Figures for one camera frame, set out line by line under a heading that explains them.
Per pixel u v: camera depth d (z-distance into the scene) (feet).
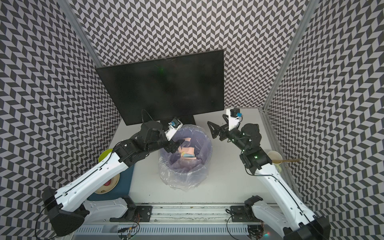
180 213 2.47
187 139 2.38
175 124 1.92
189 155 2.70
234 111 1.81
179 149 2.11
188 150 2.71
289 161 3.05
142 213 2.40
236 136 1.94
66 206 1.26
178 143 2.04
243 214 2.42
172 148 2.04
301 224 1.25
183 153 2.67
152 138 1.69
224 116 2.27
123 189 2.60
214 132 1.97
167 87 3.18
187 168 2.27
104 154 2.98
